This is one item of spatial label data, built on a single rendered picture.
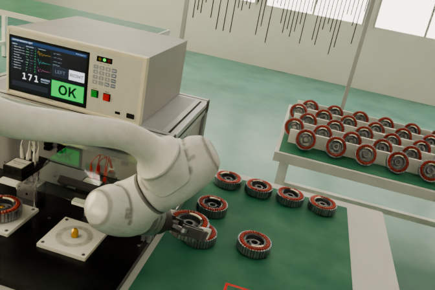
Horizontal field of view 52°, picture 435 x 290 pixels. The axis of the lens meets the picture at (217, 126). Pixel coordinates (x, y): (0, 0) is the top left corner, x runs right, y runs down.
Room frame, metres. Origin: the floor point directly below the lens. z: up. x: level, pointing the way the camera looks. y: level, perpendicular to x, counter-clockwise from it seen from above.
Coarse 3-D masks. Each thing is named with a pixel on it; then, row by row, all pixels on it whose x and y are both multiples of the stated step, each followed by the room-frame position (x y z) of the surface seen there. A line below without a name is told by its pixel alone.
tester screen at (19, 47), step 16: (16, 48) 1.27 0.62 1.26; (32, 48) 1.26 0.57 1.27; (48, 48) 1.25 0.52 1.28; (16, 64) 1.27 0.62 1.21; (32, 64) 1.26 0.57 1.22; (48, 64) 1.25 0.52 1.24; (64, 64) 1.25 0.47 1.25; (80, 64) 1.24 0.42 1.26; (48, 80) 1.25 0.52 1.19; (64, 80) 1.24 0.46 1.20
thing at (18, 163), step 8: (16, 160) 1.23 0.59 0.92; (24, 160) 1.23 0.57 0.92; (40, 160) 1.30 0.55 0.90; (8, 168) 1.18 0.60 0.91; (16, 168) 1.18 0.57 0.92; (24, 168) 1.19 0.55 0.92; (32, 168) 1.23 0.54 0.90; (40, 168) 1.27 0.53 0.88; (8, 176) 1.18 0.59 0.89; (16, 176) 1.18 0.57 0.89; (24, 176) 1.18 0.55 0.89; (32, 176) 1.28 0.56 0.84; (8, 184) 1.16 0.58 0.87; (16, 184) 1.16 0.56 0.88
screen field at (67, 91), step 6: (54, 84) 1.25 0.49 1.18; (60, 84) 1.25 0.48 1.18; (66, 84) 1.24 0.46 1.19; (54, 90) 1.25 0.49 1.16; (60, 90) 1.25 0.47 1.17; (66, 90) 1.24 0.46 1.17; (72, 90) 1.24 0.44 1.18; (78, 90) 1.24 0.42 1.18; (60, 96) 1.25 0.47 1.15; (66, 96) 1.24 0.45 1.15; (72, 96) 1.24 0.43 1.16; (78, 96) 1.24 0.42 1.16
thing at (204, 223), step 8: (176, 216) 1.07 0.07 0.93; (184, 216) 1.09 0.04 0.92; (192, 216) 1.09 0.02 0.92; (200, 216) 1.09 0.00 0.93; (192, 224) 1.06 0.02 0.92; (200, 224) 1.06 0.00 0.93; (208, 224) 1.06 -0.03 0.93; (176, 232) 1.01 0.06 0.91; (184, 240) 1.01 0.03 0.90; (192, 240) 1.01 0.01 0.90
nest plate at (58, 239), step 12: (60, 228) 1.12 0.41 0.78; (72, 228) 1.13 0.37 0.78; (84, 228) 1.14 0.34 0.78; (48, 240) 1.05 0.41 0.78; (60, 240) 1.06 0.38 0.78; (72, 240) 1.07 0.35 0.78; (84, 240) 1.08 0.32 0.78; (96, 240) 1.09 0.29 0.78; (60, 252) 1.02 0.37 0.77; (72, 252) 1.02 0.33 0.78; (84, 252) 1.03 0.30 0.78
